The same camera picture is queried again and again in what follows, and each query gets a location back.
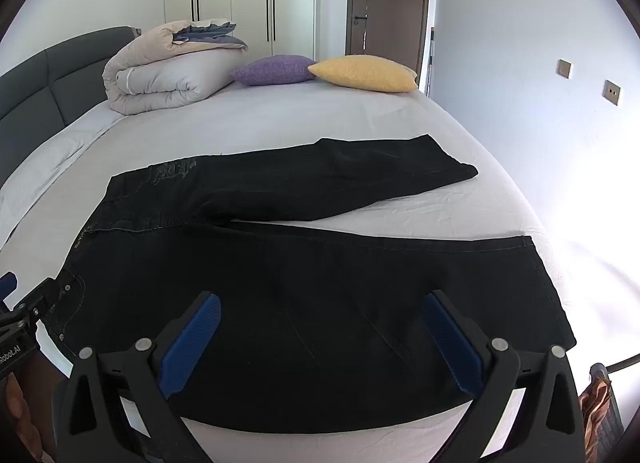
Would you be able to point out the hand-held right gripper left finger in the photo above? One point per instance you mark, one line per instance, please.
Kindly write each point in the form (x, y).
(190, 343)

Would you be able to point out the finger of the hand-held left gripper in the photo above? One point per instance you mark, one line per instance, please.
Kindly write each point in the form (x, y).
(45, 295)
(7, 287)

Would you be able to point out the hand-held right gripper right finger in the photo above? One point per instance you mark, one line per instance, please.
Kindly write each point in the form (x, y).
(455, 343)

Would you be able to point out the black pants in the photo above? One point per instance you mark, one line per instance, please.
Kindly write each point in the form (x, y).
(300, 293)

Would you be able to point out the person's left hand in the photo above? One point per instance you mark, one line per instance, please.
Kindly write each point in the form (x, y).
(20, 413)

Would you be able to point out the brown bag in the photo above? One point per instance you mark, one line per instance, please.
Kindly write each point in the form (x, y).
(600, 408)

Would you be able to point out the dark thin bar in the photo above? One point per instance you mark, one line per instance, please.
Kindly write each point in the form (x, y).
(617, 364)

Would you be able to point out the grey padded headboard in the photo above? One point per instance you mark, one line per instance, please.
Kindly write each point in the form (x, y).
(45, 83)

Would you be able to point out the folded beige duvet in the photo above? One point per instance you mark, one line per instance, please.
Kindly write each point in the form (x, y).
(160, 78)

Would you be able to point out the yellow pillow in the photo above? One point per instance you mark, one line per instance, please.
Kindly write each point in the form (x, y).
(365, 73)

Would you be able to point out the purple pillow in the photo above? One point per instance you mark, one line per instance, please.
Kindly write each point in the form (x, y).
(272, 69)

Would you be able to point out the folded blue grey blanket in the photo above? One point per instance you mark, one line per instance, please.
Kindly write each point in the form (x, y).
(215, 35)

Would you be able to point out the brown door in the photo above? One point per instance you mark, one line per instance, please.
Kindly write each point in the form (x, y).
(390, 3)

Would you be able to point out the wall socket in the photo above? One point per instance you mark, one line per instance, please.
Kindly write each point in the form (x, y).
(565, 68)
(611, 92)

